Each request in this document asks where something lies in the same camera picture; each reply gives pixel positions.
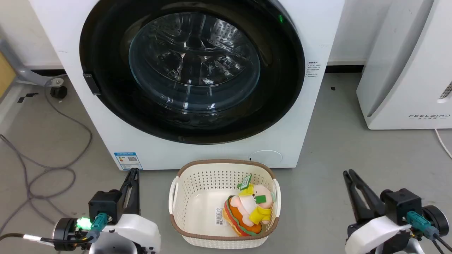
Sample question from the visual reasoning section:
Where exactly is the wooden board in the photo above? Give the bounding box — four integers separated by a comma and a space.
0, 52, 17, 100

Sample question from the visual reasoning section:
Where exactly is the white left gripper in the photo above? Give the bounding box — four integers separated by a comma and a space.
89, 168, 161, 254

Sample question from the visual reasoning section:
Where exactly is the cream perforated laundry basket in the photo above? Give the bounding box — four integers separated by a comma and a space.
168, 159, 282, 249

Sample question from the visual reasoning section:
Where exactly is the thin white cable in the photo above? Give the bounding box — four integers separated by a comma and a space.
434, 128, 452, 159

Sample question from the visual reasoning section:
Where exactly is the burger plush toy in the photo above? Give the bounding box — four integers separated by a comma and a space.
223, 183, 277, 237

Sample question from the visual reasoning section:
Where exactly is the blue energy label sticker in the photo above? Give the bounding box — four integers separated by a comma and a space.
114, 152, 143, 171

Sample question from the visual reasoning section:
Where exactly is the black caster wheel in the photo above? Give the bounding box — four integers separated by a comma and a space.
50, 86, 68, 99

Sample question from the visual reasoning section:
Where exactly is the white air purifier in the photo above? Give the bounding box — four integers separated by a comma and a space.
356, 0, 452, 130

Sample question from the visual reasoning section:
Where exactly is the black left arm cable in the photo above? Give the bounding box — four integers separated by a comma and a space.
0, 212, 108, 248

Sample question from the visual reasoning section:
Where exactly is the green hang tag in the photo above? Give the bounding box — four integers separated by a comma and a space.
236, 174, 253, 191

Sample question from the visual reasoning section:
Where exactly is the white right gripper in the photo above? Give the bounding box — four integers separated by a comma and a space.
343, 170, 412, 254

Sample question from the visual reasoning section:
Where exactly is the white barcode sticker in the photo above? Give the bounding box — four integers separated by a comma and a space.
214, 207, 227, 226

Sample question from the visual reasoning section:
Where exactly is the small text sticker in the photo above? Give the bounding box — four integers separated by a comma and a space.
306, 60, 321, 78

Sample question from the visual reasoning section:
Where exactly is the grey metal frame leg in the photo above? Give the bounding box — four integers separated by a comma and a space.
0, 38, 65, 88

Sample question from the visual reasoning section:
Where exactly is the grey floor cable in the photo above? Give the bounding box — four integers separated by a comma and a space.
0, 86, 93, 234

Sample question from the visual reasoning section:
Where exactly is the white front-load washing machine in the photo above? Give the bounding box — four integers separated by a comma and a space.
28, 0, 345, 171

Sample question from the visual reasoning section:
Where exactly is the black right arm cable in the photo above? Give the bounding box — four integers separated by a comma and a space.
406, 211, 452, 254

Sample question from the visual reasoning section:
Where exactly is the round white filter cover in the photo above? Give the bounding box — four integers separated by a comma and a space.
248, 150, 283, 168

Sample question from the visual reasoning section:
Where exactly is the round black glass washer door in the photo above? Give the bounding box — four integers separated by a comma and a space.
79, 0, 306, 145

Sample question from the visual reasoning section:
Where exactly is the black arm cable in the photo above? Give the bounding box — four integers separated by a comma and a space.
0, 212, 108, 248
406, 211, 452, 254

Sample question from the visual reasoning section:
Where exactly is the black door handle tab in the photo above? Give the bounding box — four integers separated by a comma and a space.
83, 72, 101, 96

